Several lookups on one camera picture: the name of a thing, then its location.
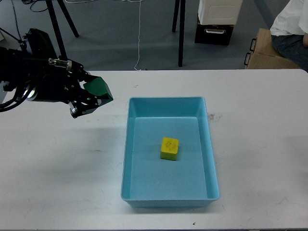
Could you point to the green block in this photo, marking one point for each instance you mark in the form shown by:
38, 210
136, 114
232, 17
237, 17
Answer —
99, 88

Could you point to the seated person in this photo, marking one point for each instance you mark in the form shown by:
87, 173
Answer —
289, 33

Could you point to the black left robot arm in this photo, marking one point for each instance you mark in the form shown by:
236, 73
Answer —
36, 73

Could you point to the cardboard box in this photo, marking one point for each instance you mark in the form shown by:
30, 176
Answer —
262, 55

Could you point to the yellow block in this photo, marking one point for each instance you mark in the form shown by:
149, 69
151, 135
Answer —
169, 148

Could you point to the black case with handle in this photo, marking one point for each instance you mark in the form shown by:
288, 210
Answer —
213, 34

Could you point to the black tripod leg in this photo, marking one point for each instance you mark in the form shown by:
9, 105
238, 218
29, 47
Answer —
56, 29
68, 18

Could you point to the light blue plastic box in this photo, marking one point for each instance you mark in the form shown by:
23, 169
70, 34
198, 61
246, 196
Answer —
148, 180

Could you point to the black table legs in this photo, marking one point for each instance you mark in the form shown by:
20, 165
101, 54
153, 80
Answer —
179, 10

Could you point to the black tripod leg left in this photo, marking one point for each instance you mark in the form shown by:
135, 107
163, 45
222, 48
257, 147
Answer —
56, 29

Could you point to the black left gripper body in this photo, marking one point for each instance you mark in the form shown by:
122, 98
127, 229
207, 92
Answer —
58, 86

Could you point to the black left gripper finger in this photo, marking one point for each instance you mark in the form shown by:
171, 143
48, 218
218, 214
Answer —
75, 73
87, 104

